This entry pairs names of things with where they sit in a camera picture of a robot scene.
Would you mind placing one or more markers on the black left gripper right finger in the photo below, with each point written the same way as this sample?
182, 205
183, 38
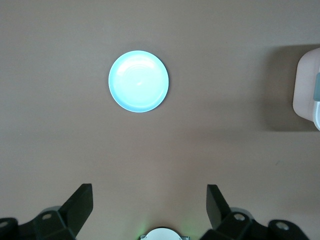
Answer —
225, 220

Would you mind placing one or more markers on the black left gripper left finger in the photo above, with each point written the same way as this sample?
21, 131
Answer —
72, 215

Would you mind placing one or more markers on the white lidded box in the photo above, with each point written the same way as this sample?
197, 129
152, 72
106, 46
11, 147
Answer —
303, 87

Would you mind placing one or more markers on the light blue round plate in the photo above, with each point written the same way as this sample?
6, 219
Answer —
138, 81

